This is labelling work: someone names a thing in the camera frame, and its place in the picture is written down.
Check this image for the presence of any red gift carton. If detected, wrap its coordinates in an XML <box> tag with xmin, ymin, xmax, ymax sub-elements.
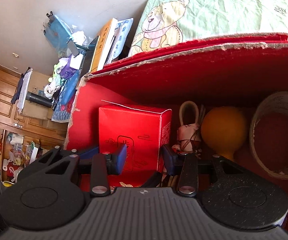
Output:
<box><xmin>98</xmin><ymin>103</ymin><xmax>172</xmax><ymax>187</ymax></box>

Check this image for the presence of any orange wooden gourd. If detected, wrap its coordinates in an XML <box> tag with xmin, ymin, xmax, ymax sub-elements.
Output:
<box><xmin>201</xmin><ymin>106</ymin><xmax>247</xmax><ymax>160</ymax></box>

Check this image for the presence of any wooden wardrobe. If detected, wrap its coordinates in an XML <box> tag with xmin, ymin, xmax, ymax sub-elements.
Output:
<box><xmin>0</xmin><ymin>66</ymin><xmax>66</xmax><ymax>180</ymax></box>

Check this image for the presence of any red cardboard storage box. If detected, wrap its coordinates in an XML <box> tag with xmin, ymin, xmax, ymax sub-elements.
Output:
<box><xmin>64</xmin><ymin>32</ymin><xmax>288</xmax><ymax>239</ymax></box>

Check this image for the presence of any orange yellow book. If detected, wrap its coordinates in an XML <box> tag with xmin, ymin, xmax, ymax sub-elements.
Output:
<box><xmin>90</xmin><ymin>18</ymin><xmax>118</xmax><ymax>73</ymax></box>

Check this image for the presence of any light blue paper bag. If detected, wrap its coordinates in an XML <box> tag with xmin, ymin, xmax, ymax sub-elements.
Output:
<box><xmin>43</xmin><ymin>11</ymin><xmax>72</xmax><ymax>58</ymax></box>

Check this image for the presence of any green bear print bedsheet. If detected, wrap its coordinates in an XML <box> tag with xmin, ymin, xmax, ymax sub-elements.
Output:
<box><xmin>129</xmin><ymin>0</ymin><xmax>288</xmax><ymax>56</ymax></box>

